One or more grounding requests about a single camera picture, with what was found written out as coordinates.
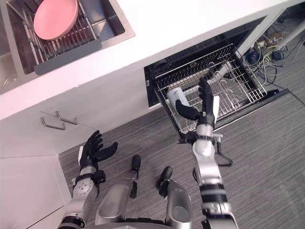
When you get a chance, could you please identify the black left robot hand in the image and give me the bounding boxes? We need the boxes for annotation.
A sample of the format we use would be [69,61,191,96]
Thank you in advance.
[78,130,119,168]

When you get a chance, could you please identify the dark left robot foot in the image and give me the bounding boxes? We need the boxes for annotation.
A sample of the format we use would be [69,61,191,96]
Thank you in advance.
[131,155,142,172]

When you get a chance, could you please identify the dark right robot foot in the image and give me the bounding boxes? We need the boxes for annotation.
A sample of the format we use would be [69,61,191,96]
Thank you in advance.
[161,166,173,181]

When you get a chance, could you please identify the silver left robot leg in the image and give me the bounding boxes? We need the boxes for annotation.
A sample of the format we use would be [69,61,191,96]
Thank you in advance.
[94,167,141,226]

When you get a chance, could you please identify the silver right robot leg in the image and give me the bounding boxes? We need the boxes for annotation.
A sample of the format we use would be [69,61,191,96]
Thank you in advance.
[156,177,193,229]

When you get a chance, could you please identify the grey roll-up drying rack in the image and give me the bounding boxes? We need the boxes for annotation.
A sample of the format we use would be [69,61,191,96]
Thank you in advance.
[21,0,102,76]

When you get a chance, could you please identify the pale plastic cup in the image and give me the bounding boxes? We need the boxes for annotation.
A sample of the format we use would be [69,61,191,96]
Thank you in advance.
[166,87,191,111]

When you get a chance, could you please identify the white kitchen cabinet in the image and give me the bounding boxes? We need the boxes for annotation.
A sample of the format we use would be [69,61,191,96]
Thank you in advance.
[0,102,101,229]

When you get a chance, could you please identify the black power adapter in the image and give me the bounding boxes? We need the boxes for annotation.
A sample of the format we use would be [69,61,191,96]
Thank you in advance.
[272,49,285,60]

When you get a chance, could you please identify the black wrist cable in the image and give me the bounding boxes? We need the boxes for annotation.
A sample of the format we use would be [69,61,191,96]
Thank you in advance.
[215,135,233,167]

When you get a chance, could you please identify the black round floor device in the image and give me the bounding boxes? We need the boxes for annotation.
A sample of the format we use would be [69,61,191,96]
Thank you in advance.
[246,51,261,64]

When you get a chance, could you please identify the pink bowl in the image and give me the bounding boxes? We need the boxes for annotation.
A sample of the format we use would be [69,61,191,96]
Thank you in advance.
[33,0,79,41]

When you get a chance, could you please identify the white table leg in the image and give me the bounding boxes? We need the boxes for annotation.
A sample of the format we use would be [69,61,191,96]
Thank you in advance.
[280,16,305,47]

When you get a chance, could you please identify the steel wire dishwasher rack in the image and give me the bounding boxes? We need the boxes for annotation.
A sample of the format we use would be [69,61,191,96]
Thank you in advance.
[154,43,268,135]

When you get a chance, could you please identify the dark robot foot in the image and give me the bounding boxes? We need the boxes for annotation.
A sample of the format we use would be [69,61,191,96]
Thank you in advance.
[131,155,142,172]
[161,166,173,181]

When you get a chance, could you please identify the steel cabinet handle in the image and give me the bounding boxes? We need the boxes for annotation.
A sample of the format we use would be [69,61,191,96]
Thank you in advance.
[55,110,78,125]
[40,117,66,131]

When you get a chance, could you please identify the tangled floor cables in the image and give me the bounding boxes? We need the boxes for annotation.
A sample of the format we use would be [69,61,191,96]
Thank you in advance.
[244,28,305,87]

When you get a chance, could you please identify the clear drinking glass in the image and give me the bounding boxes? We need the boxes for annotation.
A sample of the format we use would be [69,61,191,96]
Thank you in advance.
[2,74,19,88]

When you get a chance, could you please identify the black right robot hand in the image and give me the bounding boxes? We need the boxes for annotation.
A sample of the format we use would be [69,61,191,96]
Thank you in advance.
[174,76,220,125]

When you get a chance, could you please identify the silver robot leg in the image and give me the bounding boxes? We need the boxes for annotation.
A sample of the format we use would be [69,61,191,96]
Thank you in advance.
[156,177,193,229]
[94,167,141,226]

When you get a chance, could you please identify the black built-in dishwasher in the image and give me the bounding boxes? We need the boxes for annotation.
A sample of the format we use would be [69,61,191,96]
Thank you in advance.
[143,16,290,142]

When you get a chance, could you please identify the stainless steel sink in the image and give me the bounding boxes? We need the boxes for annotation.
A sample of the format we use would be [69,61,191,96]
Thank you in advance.
[0,0,136,95]

